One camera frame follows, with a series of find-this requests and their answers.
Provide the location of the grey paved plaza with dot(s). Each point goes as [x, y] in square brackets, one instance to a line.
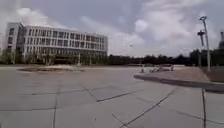
[100, 100]

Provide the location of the row of dark trees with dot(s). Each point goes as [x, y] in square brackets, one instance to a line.
[150, 60]

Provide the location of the white multi-storey building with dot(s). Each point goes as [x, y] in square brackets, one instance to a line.
[56, 41]

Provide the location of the low round planter bed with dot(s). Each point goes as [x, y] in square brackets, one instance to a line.
[50, 68]

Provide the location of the raised paved platform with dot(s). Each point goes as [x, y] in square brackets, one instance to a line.
[186, 76]

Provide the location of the short lamp pole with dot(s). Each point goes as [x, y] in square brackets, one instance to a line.
[201, 46]

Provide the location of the tall lamp pole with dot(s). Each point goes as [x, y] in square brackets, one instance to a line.
[207, 43]

